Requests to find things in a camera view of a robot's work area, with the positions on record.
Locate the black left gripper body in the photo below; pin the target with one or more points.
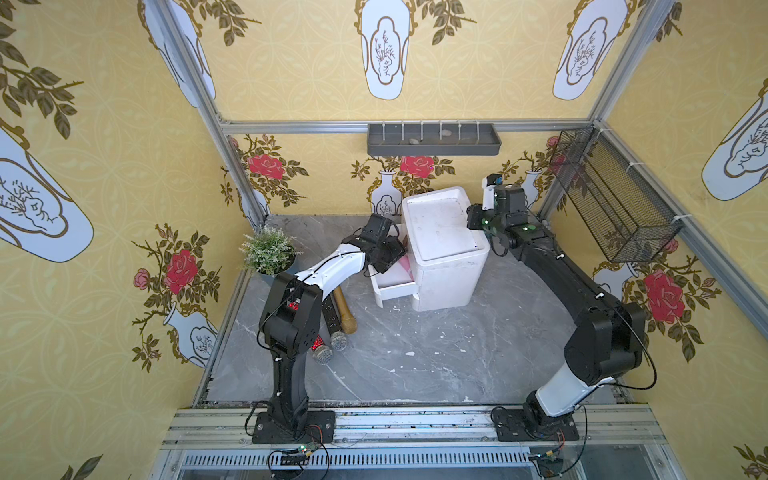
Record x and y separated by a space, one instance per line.
390 253

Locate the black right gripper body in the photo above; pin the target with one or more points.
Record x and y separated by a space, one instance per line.
477 217

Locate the pink microphone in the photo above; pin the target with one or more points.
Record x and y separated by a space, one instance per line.
405 264

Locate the white drawer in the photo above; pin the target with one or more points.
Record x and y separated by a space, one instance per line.
392 284

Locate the wooden rolling pin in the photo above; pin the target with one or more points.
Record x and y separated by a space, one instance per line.
348 321

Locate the black microphone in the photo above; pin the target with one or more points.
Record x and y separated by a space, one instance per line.
338 339

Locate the red glitter microphone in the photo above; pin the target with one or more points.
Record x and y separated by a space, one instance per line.
320 351

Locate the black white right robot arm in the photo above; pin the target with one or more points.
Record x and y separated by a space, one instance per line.
606 342

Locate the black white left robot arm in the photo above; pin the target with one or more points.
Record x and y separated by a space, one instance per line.
291 318

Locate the white plastic drawer cabinet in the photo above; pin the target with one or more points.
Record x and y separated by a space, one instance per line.
446 257

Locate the green potted plant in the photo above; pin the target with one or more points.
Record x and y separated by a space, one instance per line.
269 252

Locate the grey wall shelf tray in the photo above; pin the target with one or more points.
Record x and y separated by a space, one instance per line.
435 138

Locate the black wire mesh basket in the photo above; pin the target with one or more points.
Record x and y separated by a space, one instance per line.
628 219

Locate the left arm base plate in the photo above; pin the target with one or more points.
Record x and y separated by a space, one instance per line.
317 426

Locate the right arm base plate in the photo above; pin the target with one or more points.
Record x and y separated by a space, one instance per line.
525 425

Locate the aluminium front rail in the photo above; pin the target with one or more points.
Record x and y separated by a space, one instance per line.
620 441

